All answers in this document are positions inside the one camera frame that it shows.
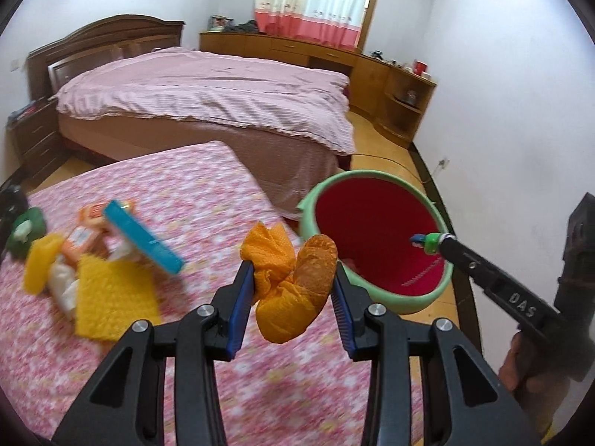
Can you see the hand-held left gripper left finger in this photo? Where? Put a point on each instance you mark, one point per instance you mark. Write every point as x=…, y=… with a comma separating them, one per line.
x=238, y=316

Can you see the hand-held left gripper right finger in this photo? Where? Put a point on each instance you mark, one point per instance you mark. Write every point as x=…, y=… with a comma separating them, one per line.
x=346, y=320

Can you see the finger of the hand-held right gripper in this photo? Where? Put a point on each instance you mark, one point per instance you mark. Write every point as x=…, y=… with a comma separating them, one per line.
x=465, y=258

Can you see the small green and blue toy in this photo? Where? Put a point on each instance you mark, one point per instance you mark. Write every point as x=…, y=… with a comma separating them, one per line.
x=427, y=242

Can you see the orange mesh cloth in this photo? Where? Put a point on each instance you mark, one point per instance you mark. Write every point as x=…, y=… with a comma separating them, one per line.
x=276, y=297

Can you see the brown bread roll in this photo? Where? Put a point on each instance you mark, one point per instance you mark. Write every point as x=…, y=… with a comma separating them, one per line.
x=316, y=265

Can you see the green bucket with red inside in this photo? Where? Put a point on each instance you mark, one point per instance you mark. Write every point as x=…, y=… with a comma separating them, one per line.
x=372, y=223

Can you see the orange box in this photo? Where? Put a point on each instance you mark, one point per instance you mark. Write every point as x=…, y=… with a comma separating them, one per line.
x=86, y=237

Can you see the person's right hand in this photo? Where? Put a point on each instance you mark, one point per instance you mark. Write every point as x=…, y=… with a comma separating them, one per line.
x=534, y=390

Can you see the yellow mesh cloth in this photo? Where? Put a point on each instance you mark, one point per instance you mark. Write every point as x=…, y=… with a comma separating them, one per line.
x=114, y=297

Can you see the blue box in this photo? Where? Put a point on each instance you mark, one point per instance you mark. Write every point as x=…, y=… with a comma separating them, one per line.
x=139, y=237

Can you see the pink floral sheet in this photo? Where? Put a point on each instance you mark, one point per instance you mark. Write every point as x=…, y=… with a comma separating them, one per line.
x=195, y=195

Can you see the red cup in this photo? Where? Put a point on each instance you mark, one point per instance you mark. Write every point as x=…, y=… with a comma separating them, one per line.
x=420, y=68

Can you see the long wooden cabinet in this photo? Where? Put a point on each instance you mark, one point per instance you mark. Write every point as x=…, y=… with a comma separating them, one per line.
x=372, y=79

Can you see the yellow sponge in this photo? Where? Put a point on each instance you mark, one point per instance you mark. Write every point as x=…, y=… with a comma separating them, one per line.
x=39, y=265

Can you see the green broccoli toy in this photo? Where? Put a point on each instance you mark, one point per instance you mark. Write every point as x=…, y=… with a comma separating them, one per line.
x=28, y=232

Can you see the pink striped blanket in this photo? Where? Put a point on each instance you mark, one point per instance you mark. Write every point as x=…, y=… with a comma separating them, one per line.
x=209, y=88

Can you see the dark wooden nightstand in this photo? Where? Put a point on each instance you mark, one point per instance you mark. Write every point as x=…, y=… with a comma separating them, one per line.
x=35, y=144

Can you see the dark clothes pile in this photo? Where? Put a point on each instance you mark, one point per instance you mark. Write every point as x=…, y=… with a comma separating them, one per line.
x=246, y=27

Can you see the row of books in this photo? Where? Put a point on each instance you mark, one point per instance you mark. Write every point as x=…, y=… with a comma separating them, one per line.
x=219, y=22

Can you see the folded clothes stack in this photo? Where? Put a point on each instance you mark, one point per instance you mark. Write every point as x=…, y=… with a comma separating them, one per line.
x=25, y=110

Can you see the dark wooden bed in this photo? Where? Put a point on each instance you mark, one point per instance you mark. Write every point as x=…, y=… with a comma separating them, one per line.
x=107, y=46

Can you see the white and pink curtain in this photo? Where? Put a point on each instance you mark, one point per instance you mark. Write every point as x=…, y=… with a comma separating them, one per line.
x=311, y=0

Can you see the black suction phone mount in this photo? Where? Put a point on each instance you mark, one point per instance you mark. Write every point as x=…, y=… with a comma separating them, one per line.
x=10, y=209

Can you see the white wall switch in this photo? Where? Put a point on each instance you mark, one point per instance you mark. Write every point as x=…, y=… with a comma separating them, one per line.
x=16, y=65

